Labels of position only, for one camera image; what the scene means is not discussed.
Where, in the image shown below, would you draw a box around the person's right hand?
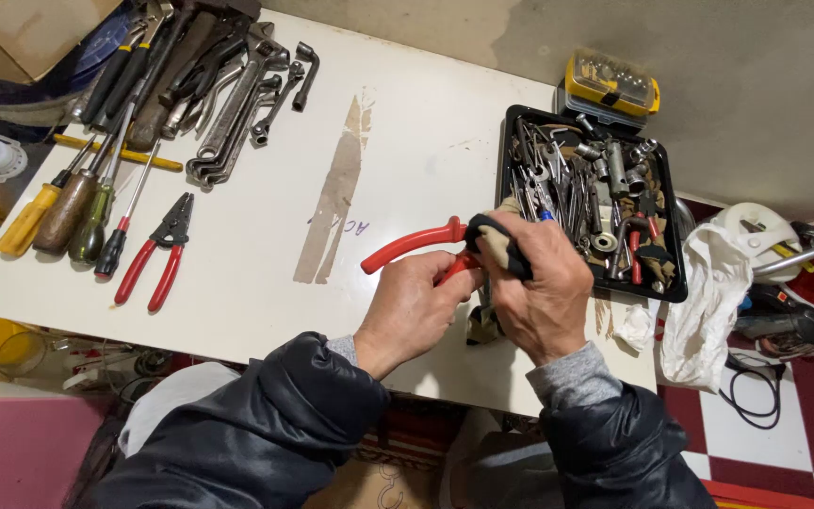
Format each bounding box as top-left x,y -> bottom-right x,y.
475,210 -> 596,368

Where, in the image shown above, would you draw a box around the cardboard box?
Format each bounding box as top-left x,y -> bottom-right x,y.
0,0 -> 125,83

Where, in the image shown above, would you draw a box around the black cable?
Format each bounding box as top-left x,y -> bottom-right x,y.
718,351 -> 787,431

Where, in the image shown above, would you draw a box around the bundle of steel spanners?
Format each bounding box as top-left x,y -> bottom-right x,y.
185,74 -> 284,191

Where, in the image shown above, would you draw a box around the white plastic bag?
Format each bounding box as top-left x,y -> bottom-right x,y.
660,222 -> 756,394

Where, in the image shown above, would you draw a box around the small red-handled pliers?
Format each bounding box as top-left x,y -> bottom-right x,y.
626,214 -> 664,285

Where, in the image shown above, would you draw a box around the black and tan rag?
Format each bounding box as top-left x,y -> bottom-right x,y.
464,197 -> 537,347

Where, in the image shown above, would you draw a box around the white helmet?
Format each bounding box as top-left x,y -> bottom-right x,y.
709,202 -> 805,285

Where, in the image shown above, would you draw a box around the grey white cloth bundle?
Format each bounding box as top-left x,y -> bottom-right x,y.
118,361 -> 240,458

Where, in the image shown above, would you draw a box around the heap of large hand tools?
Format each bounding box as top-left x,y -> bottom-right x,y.
66,0 -> 264,154

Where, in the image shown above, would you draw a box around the brown wooden-handled screwdriver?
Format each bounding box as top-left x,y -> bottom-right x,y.
32,106 -> 132,257

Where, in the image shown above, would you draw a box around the yellow-handled screwdriver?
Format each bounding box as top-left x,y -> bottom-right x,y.
0,134 -> 97,257

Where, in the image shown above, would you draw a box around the grey plastic case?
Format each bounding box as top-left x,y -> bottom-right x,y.
555,78 -> 651,133

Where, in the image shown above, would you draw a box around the bent steel pipe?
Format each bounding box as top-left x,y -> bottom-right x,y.
752,239 -> 814,278

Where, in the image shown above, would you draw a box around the black plastic tray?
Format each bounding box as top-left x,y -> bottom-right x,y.
497,104 -> 689,304

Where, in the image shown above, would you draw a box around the person's left hand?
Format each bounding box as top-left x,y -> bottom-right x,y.
354,250 -> 486,381

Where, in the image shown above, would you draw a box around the red-handled wire stripper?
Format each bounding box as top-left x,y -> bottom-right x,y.
113,191 -> 195,314

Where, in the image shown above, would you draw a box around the green-handled screwdriver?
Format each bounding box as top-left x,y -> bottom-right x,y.
68,116 -> 132,265

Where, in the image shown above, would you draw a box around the thin yellow stick tool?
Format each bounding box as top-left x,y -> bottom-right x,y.
51,132 -> 185,173

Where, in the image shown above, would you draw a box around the steel tube spanner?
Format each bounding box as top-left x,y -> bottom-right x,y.
604,139 -> 628,199

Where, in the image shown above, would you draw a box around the brown printed carton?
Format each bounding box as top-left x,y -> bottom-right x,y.
304,458 -> 454,509

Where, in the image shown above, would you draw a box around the dark angled socket wrench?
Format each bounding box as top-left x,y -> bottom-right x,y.
291,40 -> 322,113

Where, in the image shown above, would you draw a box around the crumpled white tissue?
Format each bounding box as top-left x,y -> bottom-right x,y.
612,303 -> 657,352

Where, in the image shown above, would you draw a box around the slim steel socket wrench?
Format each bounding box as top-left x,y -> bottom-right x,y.
249,61 -> 307,148

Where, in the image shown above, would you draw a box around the yellow bit set box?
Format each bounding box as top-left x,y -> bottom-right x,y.
564,47 -> 661,118

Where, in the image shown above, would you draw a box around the steel adjustable wrench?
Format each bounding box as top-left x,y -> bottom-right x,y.
196,20 -> 291,161

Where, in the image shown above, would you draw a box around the clear glass jar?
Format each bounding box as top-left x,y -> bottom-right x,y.
0,330 -> 70,380

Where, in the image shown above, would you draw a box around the heap of small metal tools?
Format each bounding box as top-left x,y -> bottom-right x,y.
509,113 -> 678,294

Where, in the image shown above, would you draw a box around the black power tool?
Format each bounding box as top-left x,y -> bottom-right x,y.
733,286 -> 814,349

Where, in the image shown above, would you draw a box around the black and red screwdriver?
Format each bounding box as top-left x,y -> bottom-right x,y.
93,140 -> 162,279

